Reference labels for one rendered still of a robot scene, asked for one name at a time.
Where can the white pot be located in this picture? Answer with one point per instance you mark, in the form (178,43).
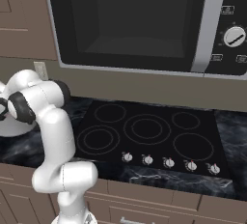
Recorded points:
(14,130)

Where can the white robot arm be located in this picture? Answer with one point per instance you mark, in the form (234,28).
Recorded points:
(54,131)

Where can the dark glass microwave door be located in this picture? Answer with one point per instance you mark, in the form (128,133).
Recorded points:
(135,18)

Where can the black glass hob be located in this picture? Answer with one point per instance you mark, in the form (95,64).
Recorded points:
(151,129)

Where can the brown base cupboard door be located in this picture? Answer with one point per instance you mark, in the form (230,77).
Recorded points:
(22,205)

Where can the brown drawer front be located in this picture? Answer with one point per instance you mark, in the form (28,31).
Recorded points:
(14,173)
(140,191)
(225,210)
(138,216)

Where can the white microwave dial knob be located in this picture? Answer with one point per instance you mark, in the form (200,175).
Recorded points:
(234,37)

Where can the white wall socket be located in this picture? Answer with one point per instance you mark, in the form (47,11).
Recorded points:
(41,70)

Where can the white hob knob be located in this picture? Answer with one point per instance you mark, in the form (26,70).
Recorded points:
(191,165)
(127,157)
(147,160)
(214,169)
(169,162)

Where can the brown wall cupboard door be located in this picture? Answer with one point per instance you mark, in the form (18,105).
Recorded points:
(22,15)

